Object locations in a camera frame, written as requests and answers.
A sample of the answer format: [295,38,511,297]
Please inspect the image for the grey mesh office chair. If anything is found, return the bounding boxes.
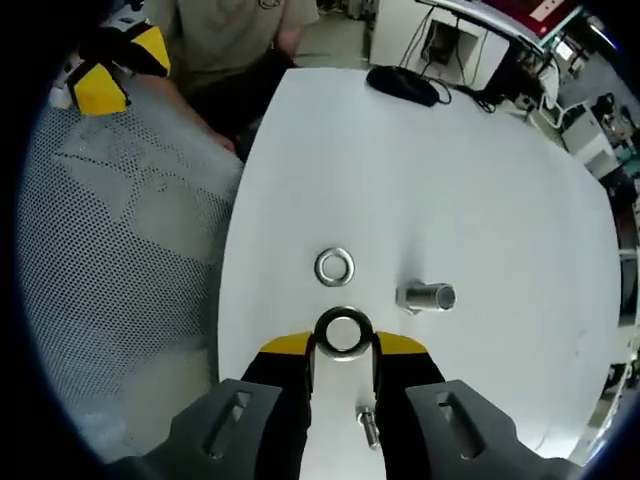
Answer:
[17,94,242,454]

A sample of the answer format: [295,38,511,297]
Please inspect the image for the white drawer cart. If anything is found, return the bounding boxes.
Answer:
[559,99,619,176]

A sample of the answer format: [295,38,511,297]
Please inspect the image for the black computer mouse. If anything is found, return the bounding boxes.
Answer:
[365,65,452,108]

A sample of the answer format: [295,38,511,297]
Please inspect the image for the large steel washer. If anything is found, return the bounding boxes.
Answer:
[314,246,356,289]
[313,306,374,362]

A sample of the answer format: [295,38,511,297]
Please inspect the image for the small threaded stud bolt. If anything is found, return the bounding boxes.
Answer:
[355,406,382,450]

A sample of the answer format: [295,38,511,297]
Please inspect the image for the large threaded stud bolt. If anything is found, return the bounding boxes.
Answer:
[394,280,457,318]

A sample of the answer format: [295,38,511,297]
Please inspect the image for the monitor with red screen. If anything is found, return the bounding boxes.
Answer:
[519,0,572,22]

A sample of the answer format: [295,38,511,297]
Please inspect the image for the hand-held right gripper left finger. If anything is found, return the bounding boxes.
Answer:
[112,329,316,480]

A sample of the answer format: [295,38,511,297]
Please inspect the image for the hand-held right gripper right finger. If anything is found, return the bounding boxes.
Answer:
[372,329,587,480]

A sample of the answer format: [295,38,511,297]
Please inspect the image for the white desk cabinet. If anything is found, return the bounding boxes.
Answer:
[368,0,512,89]

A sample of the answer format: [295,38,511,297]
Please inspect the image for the person's dark trousers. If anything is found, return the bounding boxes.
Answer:
[192,47,297,157]

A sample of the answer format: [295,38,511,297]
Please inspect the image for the person's torso in shirt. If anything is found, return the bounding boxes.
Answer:
[162,0,321,97]

